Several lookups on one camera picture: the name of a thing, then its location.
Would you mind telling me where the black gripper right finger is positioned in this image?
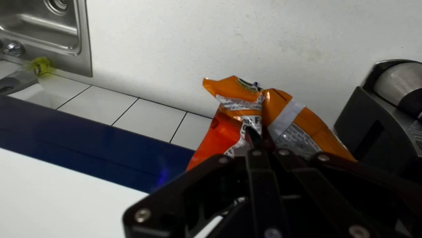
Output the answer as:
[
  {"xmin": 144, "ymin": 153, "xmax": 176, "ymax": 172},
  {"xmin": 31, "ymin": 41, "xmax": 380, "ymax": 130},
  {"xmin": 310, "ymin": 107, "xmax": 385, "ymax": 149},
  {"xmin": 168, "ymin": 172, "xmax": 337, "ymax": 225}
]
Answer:
[{"xmin": 263, "ymin": 131, "xmax": 422, "ymax": 238}]

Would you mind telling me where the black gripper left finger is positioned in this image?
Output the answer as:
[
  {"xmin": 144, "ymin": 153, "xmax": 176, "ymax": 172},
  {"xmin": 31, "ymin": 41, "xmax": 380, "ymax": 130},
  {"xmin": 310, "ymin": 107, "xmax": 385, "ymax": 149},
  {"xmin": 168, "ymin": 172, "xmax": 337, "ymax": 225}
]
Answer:
[{"xmin": 122, "ymin": 126, "xmax": 288, "ymax": 238}]

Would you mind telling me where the orange snack packet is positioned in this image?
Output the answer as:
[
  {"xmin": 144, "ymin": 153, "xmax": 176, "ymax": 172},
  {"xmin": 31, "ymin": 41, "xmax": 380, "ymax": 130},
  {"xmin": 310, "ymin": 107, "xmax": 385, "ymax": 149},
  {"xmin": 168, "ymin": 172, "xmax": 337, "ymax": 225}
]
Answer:
[{"xmin": 186, "ymin": 74, "xmax": 358, "ymax": 172}]

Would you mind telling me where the steel coffee carafe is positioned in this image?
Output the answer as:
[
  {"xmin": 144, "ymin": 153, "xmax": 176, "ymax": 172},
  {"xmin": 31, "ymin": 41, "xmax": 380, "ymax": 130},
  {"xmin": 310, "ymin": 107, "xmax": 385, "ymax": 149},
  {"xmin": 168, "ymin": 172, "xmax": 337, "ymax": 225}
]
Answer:
[{"xmin": 372, "ymin": 61, "xmax": 422, "ymax": 110}]

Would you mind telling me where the stainless steel sink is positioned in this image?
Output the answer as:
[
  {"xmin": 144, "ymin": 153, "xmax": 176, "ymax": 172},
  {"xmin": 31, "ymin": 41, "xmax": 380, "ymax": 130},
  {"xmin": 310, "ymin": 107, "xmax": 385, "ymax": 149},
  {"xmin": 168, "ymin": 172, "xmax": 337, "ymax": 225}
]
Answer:
[{"xmin": 0, "ymin": 0, "xmax": 94, "ymax": 79}]

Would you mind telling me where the chrome faucet handle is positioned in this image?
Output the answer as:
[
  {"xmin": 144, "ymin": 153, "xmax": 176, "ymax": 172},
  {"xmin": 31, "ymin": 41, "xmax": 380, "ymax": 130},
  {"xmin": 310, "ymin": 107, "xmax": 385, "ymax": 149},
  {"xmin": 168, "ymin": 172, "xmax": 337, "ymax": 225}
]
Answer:
[{"xmin": 2, "ymin": 40, "xmax": 27, "ymax": 59}]

